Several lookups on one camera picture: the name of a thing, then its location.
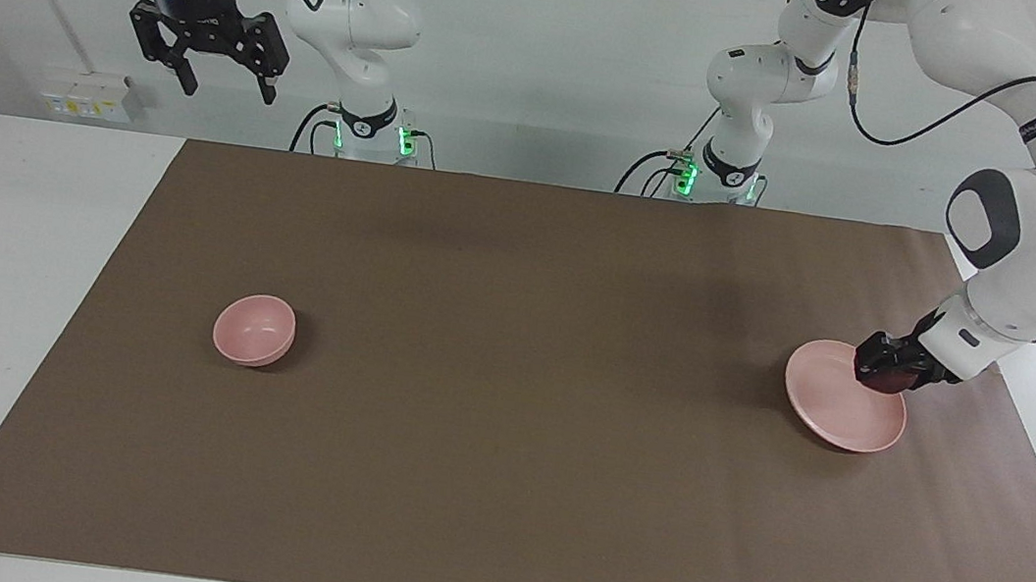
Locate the white wall socket box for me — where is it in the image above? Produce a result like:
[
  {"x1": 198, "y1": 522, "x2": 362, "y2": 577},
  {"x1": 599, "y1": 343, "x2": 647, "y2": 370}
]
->
[{"x1": 38, "y1": 67, "x2": 149, "y2": 128}]

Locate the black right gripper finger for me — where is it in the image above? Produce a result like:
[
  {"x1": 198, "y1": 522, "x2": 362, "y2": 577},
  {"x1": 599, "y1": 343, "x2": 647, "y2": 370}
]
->
[
  {"x1": 230, "y1": 9, "x2": 296, "y2": 109},
  {"x1": 120, "y1": 0, "x2": 210, "y2": 98}
]

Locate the pink bowl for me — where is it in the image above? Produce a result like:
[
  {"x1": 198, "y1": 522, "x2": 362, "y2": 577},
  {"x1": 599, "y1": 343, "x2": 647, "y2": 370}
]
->
[{"x1": 209, "y1": 289, "x2": 301, "y2": 373}]

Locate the pink plate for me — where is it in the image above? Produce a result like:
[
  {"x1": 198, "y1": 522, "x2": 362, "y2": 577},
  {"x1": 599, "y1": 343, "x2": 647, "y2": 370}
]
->
[{"x1": 776, "y1": 335, "x2": 916, "y2": 459}]

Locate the black base cable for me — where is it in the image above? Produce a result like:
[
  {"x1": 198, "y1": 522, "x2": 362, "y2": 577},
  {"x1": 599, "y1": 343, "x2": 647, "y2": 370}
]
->
[
  {"x1": 288, "y1": 98, "x2": 344, "y2": 158},
  {"x1": 407, "y1": 128, "x2": 441, "y2": 170},
  {"x1": 615, "y1": 97, "x2": 724, "y2": 205}
]

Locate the brown table mat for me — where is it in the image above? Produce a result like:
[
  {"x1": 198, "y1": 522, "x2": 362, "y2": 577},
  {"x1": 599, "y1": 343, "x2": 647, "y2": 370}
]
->
[{"x1": 0, "y1": 116, "x2": 1036, "y2": 582}]

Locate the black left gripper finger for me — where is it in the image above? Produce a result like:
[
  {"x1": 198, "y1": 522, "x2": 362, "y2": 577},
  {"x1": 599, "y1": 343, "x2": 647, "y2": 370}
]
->
[
  {"x1": 851, "y1": 328, "x2": 910, "y2": 388},
  {"x1": 902, "y1": 363, "x2": 947, "y2": 397}
]

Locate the dark red apple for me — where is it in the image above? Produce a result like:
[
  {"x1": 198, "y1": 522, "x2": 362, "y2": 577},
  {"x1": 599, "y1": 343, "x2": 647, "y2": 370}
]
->
[{"x1": 862, "y1": 365, "x2": 916, "y2": 396}]

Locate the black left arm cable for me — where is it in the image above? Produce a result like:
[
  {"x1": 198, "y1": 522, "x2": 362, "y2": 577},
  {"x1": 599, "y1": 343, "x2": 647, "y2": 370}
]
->
[{"x1": 771, "y1": 0, "x2": 1036, "y2": 168}]

